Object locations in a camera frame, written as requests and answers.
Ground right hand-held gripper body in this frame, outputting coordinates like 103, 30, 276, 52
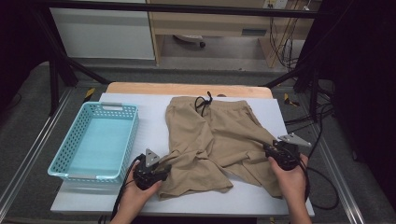
272, 133, 313, 172

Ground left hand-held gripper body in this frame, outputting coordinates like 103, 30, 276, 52
133, 147, 170, 191

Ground tan drawstring shorts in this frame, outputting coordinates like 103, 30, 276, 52
156, 91, 286, 201

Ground light blue perforated basket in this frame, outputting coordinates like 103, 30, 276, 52
47, 101, 140, 184

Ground person's left hand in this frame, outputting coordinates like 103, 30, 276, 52
120, 161, 163, 213

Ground person's right hand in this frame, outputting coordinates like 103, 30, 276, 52
268, 153, 313, 217

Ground white table board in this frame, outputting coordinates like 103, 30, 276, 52
49, 92, 316, 217

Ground yellow tape piece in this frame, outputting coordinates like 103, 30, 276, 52
83, 88, 96, 102
283, 92, 300, 106

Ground black metal stand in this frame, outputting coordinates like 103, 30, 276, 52
262, 59, 335, 123
31, 12, 112, 117

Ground wooden table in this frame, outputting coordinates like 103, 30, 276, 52
106, 81, 274, 100

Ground black curtain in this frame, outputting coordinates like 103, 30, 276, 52
311, 0, 396, 203
0, 0, 52, 111

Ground office chair base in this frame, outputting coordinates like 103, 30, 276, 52
172, 34, 207, 49

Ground wooden desk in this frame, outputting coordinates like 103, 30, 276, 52
146, 0, 321, 68

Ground white power strip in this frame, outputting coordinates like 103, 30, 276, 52
262, 0, 289, 9

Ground white cabinet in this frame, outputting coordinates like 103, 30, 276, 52
49, 7, 156, 61

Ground black metal crossbar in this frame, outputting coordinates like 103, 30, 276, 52
31, 0, 328, 19

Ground left hand-held gripper cable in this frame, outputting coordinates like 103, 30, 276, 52
110, 157, 146, 220

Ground hand-held gripper cable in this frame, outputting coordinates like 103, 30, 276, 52
297, 152, 312, 203
110, 157, 146, 220

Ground right hand-held gripper cable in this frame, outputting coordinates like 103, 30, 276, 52
297, 152, 312, 203

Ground bundle of black floor cables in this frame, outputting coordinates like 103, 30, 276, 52
284, 87, 335, 125

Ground aluminium floor rail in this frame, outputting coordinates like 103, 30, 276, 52
0, 88, 74, 213
316, 136, 365, 224

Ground black floor cable loop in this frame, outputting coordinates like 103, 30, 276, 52
298, 124, 340, 211

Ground hanging desk cables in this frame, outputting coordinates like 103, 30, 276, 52
269, 15, 300, 71

